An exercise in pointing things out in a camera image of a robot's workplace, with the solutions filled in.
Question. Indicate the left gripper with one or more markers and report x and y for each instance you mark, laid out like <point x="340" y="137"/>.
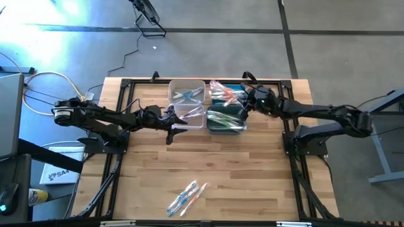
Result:
<point x="154" y="119"/>

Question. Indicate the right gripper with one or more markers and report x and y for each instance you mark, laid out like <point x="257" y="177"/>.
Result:
<point x="263" y="101"/>

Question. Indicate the green toothbrushes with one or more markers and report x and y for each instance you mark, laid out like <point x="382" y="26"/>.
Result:
<point x="225" y="127"/>

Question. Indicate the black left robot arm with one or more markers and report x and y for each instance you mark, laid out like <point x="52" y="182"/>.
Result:
<point x="104" y="118"/>

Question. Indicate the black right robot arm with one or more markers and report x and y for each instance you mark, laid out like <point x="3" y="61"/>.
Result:
<point x="315" y="112"/>

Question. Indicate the clear frosted plastic bin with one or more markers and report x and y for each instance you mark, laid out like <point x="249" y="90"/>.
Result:
<point x="197" y="125"/>

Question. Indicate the teal plastic bin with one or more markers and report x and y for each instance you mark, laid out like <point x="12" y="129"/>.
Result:
<point x="235" y="86"/>

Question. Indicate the black arched clamp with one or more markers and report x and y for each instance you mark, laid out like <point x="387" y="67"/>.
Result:
<point x="154" y="76"/>
<point x="249" y="75"/>

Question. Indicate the grey-blue plastic bin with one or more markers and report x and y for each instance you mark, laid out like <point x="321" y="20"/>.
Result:
<point x="211" y="130"/>

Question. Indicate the white plastic bin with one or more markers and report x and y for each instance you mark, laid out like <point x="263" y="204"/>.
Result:
<point x="189" y="84"/>

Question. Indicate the yellow power connector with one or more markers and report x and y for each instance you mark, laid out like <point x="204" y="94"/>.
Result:
<point x="88" y="95"/>

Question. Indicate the black floor fan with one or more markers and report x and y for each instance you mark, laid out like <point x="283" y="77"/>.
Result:
<point x="148" y="12"/>

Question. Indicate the white printed box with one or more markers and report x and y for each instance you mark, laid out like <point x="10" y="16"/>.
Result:
<point x="63" y="176"/>

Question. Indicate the grey metal stand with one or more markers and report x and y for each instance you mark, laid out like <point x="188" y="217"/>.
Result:
<point x="383" y="157"/>

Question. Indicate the yellow can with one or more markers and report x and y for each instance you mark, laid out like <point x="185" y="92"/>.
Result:
<point x="39" y="196"/>

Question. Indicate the grey monitor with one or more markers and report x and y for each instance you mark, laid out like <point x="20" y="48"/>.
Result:
<point x="11" y="116"/>

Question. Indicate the black side desk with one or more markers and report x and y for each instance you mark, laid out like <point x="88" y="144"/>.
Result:
<point x="15" y="170"/>

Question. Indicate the black computer mouse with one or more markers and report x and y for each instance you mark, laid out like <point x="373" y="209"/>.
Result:
<point x="9" y="198"/>

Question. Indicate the silver metal bracket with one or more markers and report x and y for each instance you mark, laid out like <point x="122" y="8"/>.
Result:
<point x="118" y="224"/>
<point x="293" y="224"/>

